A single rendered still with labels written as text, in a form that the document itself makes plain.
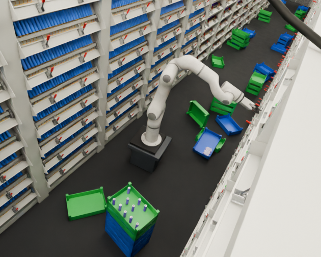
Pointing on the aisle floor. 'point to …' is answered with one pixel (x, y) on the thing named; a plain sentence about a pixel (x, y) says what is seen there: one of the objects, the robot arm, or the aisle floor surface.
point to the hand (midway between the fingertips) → (257, 110)
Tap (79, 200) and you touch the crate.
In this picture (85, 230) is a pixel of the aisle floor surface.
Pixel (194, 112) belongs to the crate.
